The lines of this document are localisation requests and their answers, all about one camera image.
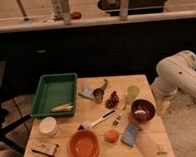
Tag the blue sponge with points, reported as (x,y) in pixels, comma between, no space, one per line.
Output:
(130,134)

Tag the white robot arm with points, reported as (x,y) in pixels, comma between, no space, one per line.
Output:
(175,72)

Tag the dark maroon bowl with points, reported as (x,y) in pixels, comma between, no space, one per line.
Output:
(142,110)

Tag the orange red bowl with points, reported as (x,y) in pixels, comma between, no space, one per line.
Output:
(83,143)

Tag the green chili pepper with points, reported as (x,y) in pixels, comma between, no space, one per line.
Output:
(104,86)

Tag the steel measuring cup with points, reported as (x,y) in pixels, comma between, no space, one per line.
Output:
(98,95)

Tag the bunch of dark grapes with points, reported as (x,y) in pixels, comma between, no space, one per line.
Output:
(112,101)

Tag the light green cup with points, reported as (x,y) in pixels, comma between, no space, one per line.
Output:
(132,92)

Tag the yellow corn cob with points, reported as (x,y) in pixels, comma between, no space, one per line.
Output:
(64,107)

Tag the green plastic tray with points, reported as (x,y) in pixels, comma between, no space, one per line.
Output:
(52,91)

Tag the metal fork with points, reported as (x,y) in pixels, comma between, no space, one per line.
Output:
(118,118)

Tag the orange ball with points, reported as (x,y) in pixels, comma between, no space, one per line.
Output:
(111,135)

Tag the red object on counter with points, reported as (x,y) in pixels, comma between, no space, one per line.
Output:
(76,15)

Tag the white round container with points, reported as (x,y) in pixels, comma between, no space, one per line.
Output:
(48,126)

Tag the wooden block eraser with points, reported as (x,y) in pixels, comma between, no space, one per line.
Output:
(46,148)

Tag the white handled brush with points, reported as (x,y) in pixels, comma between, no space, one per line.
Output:
(89,125)

